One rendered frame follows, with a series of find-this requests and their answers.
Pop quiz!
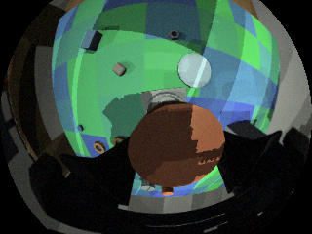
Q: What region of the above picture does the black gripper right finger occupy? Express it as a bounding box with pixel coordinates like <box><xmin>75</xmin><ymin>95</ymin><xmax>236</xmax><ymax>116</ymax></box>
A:
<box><xmin>217</xmin><ymin>130</ymin><xmax>282</xmax><ymax>194</ymax></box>

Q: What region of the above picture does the orange cylinder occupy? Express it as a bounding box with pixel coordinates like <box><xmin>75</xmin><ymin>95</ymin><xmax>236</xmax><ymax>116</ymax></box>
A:
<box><xmin>161</xmin><ymin>186</ymin><xmax>175</xmax><ymax>196</ymax></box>

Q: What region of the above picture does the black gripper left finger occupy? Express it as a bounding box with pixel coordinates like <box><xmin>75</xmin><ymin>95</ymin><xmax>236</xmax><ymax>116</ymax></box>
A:
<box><xmin>59</xmin><ymin>136</ymin><xmax>136</xmax><ymax>206</ymax></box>

